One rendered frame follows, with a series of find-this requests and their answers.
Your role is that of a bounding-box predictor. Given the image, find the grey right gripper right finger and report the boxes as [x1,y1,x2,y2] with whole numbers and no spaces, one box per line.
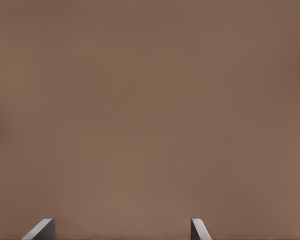
[190,218,213,240]

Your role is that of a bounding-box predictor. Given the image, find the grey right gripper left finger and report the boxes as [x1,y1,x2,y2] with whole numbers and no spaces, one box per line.
[21,218,56,240]

